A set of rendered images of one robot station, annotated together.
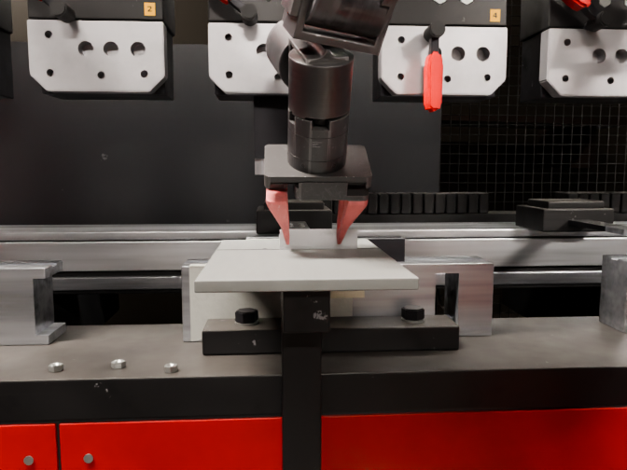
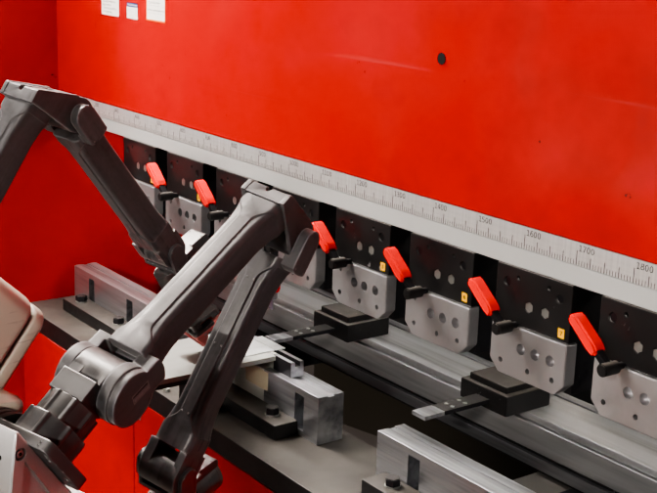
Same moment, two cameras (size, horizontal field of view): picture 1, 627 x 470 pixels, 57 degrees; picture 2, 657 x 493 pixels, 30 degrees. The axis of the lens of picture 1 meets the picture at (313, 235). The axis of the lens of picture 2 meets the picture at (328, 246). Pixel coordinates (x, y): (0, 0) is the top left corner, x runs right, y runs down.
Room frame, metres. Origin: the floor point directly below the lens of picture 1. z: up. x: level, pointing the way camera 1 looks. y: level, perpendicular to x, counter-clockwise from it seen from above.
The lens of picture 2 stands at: (-0.41, -2.01, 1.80)
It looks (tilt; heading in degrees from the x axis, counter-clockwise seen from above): 15 degrees down; 57
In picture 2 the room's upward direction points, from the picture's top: 2 degrees clockwise
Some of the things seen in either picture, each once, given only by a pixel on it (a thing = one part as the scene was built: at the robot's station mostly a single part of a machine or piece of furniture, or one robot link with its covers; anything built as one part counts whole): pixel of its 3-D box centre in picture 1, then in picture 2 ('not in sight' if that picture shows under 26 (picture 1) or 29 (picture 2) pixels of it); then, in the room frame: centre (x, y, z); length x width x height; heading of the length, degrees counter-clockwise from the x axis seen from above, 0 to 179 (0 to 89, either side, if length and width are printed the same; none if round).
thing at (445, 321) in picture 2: not in sight; (457, 290); (0.77, -0.55, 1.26); 0.15 x 0.09 x 0.17; 94
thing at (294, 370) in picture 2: (325, 249); (268, 354); (0.74, -0.01, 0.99); 0.20 x 0.03 x 0.03; 94
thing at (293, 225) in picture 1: (295, 219); (322, 325); (0.89, 0.03, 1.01); 0.26 x 0.12 x 0.05; 4
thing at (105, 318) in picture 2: not in sight; (99, 318); (0.64, 0.62, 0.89); 0.30 x 0.05 x 0.03; 94
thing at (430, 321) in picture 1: (330, 334); (243, 405); (0.68, -0.02, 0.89); 0.30 x 0.05 x 0.03; 94
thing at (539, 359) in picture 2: not in sight; (548, 324); (0.79, -0.75, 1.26); 0.15 x 0.09 x 0.17; 94
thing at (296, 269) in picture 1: (300, 259); (194, 356); (0.59, 0.01, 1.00); 0.26 x 0.18 x 0.01; 4
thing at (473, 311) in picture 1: (338, 297); (272, 386); (0.74, -0.03, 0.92); 0.39 x 0.06 x 0.10; 94
